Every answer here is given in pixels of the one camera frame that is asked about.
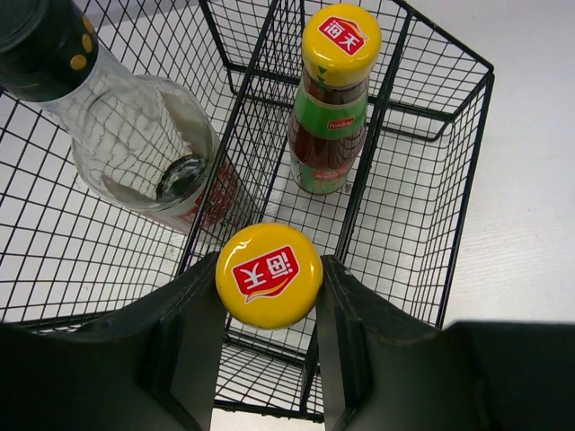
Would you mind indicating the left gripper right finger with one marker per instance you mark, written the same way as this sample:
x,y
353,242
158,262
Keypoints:
x,y
382,369

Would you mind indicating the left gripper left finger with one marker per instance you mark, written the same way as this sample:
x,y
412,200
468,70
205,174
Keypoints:
x,y
151,365

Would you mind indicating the sauce bottle yellow cap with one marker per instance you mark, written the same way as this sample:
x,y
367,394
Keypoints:
x,y
328,123
268,276

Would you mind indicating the clear bottle red label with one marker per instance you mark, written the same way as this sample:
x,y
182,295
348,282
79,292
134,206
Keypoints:
x,y
141,142

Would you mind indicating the black wire mesh rack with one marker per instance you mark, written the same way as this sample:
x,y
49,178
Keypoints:
x,y
69,257

